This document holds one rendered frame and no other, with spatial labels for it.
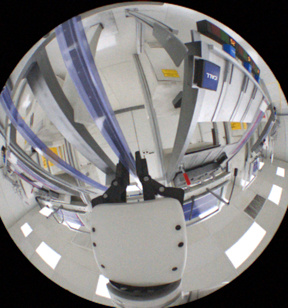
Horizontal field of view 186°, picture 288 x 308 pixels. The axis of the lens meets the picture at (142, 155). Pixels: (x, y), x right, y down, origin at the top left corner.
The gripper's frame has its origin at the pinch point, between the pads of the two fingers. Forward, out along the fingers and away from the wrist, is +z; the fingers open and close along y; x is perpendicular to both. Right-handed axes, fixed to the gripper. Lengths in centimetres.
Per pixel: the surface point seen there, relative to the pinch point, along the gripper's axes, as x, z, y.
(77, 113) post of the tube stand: 8.6, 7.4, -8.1
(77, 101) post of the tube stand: 10.7, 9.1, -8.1
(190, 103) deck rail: 4.4, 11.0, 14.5
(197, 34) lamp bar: 23.1, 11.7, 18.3
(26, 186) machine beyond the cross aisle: -60, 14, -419
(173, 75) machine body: 11, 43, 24
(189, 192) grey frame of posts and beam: -58, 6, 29
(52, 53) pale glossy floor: 69, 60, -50
